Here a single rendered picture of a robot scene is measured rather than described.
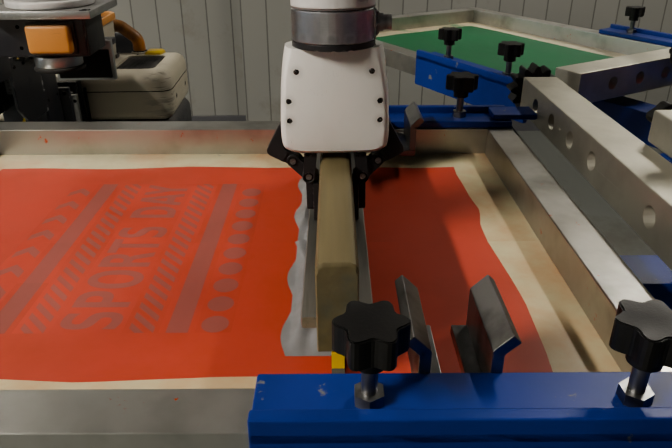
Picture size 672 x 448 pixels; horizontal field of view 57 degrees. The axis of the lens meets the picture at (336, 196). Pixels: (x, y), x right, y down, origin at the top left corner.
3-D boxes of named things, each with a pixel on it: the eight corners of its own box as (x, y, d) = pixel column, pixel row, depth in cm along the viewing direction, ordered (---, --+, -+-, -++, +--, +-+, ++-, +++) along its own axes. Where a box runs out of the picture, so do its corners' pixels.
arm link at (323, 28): (388, 0, 58) (387, 31, 59) (293, 2, 58) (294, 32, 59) (395, 10, 51) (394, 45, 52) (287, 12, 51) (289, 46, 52)
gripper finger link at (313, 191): (320, 146, 61) (321, 207, 64) (288, 147, 61) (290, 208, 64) (319, 157, 58) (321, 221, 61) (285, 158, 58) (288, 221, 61)
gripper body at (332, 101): (387, 21, 58) (385, 134, 63) (279, 23, 58) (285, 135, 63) (394, 34, 51) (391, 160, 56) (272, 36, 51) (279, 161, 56)
